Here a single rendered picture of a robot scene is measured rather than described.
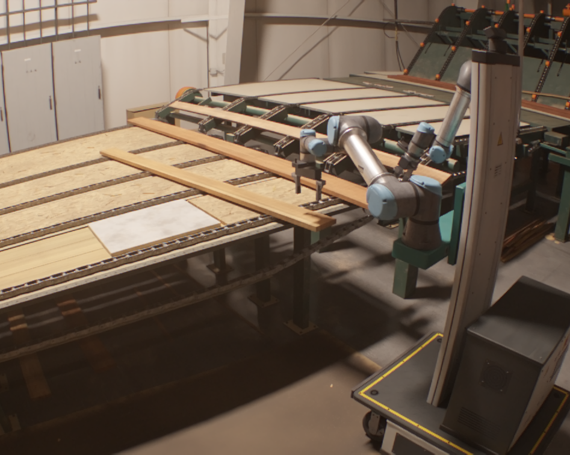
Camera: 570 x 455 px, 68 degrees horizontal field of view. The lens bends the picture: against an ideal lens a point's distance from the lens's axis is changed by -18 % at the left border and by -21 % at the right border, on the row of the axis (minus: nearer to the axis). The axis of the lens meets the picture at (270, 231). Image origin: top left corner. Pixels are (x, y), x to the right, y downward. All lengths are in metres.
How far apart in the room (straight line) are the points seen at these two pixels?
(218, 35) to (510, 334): 7.90
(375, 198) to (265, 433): 1.33
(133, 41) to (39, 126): 2.25
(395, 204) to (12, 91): 6.50
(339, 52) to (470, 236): 9.43
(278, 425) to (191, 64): 7.32
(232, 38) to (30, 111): 3.56
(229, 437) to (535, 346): 1.49
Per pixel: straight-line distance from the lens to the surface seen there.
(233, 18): 8.42
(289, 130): 4.21
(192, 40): 9.00
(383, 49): 12.06
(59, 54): 7.58
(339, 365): 2.90
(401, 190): 1.63
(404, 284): 3.54
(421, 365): 2.42
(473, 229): 1.75
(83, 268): 2.28
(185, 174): 3.30
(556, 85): 7.61
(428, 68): 8.74
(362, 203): 2.75
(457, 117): 2.09
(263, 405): 2.63
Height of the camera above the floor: 1.81
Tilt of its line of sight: 23 degrees down
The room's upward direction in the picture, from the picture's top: 1 degrees counter-clockwise
